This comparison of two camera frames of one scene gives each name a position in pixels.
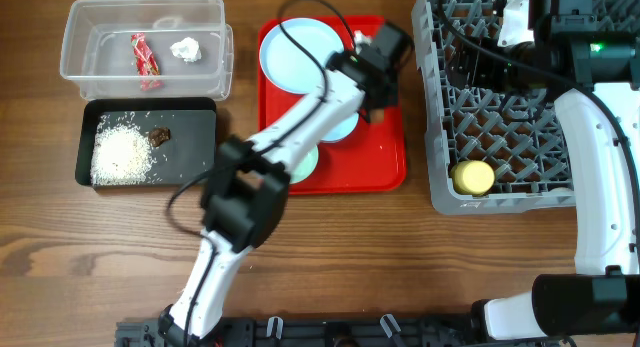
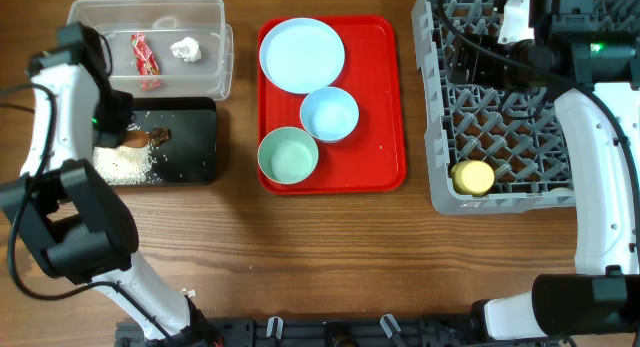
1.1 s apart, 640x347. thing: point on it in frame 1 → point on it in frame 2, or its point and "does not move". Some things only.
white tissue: (187, 49) does not move
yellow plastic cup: (472, 178) does not move
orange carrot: (377, 115) → (136, 138)
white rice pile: (121, 155) does not move
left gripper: (391, 94) → (117, 136)
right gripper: (479, 72) does not move
